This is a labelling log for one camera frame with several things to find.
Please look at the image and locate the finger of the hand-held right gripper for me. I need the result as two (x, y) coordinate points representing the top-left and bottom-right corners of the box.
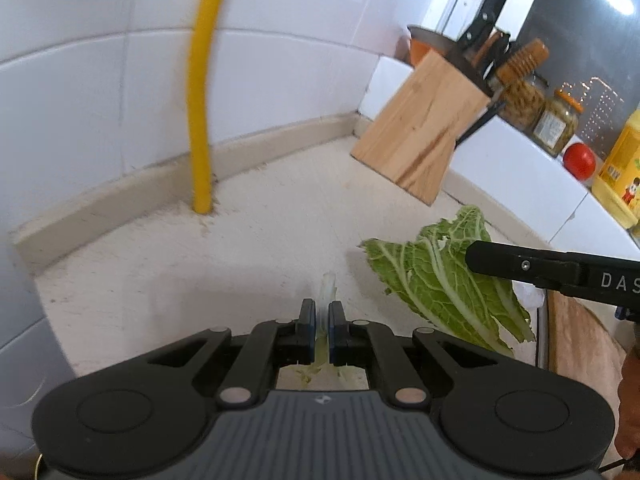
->
(465, 241), (585, 291)

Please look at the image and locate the pickle jar orange lid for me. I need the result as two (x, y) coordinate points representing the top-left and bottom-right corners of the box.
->
(531, 89), (583, 157)

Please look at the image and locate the wooden cutting board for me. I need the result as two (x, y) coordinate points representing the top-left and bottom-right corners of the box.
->
(547, 290), (631, 401)

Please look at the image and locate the black cable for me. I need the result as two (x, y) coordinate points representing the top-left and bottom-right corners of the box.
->
(597, 455), (632, 474)

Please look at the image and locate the wooden knife block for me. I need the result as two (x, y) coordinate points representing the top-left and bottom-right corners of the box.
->
(350, 51), (493, 206)

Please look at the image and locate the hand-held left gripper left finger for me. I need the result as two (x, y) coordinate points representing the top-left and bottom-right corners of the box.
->
(127, 298), (317, 408)

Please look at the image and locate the yellow oil bottle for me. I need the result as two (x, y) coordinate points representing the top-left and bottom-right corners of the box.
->
(591, 107), (640, 231)

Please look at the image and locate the yellow pipe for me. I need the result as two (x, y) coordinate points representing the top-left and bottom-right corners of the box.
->
(187, 0), (233, 215)

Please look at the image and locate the glass jar of nuts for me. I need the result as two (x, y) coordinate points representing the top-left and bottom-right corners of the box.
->
(500, 77), (546, 131)

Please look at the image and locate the orange bowl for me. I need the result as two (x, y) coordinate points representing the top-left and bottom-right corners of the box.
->
(409, 40), (432, 67)

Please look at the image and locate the green napa cabbage leaf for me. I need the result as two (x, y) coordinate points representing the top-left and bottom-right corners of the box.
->
(359, 205), (537, 358)

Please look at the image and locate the person's right forearm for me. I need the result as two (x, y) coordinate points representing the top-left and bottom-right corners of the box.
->
(614, 320), (640, 461)

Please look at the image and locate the red tomato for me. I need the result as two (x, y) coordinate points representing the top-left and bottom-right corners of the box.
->
(562, 142), (597, 181)

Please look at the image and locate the ribbed wooden tool handle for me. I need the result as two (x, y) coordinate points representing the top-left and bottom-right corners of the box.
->
(495, 38), (549, 83)

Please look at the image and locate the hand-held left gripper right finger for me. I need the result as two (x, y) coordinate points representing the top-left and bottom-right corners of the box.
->
(327, 301), (516, 408)

